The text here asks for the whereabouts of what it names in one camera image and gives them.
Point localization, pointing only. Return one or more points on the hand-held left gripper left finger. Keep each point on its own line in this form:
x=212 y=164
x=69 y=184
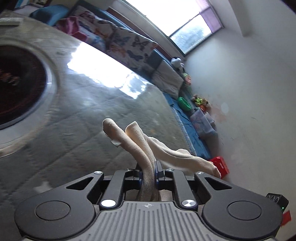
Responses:
x=138 y=178

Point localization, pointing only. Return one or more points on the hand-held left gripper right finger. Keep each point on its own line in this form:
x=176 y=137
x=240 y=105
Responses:
x=158 y=172

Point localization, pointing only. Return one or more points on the cream knit garment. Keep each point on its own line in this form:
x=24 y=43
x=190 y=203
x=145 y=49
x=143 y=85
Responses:
x=148 y=160

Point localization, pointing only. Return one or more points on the red tag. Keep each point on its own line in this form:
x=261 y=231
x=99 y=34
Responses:
x=287 y=217

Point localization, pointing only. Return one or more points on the blue sofa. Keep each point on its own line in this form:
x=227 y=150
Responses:
x=189 y=132

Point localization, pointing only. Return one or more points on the red plastic box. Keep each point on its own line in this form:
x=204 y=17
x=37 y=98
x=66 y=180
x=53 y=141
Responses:
x=219 y=165

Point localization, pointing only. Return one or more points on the clear plastic storage box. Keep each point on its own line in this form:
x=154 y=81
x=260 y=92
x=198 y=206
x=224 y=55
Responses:
x=203 y=122

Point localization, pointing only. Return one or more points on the green plastic bowl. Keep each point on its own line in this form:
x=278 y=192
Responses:
x=185 y=103

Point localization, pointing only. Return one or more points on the green and brown plush toy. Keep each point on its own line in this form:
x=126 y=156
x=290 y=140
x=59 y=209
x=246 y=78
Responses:
x=200 y=101

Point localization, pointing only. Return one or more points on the grey pillow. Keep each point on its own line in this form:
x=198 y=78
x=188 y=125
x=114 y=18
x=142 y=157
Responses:
x=167 y=77

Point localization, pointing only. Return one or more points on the colourful small toy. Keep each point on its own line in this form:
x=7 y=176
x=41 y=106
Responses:
x=187 y=78

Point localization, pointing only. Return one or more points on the black and white plush toy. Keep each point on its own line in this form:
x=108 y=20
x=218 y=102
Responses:
x=177 y=63

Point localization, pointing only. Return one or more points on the square butterfly print pillow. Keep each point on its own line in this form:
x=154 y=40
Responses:
x=133 y=47

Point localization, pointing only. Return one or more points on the round black induction cooktop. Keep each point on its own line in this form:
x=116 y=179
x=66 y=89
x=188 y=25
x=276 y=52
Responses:
x=20 y=83

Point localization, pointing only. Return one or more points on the window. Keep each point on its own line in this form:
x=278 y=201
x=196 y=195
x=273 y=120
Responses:
x=180 y=18

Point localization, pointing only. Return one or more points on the wide butterfly print pillow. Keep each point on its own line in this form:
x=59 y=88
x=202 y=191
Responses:
x=94 y=25

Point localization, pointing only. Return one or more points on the pink cloth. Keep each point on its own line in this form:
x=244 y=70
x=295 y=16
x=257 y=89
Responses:
x=69 y=27

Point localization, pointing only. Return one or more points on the blue cushion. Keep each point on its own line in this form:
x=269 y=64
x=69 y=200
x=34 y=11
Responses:
x=49 y=14

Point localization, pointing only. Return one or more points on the grey remote control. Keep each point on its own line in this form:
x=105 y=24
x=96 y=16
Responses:
x=9 y=22

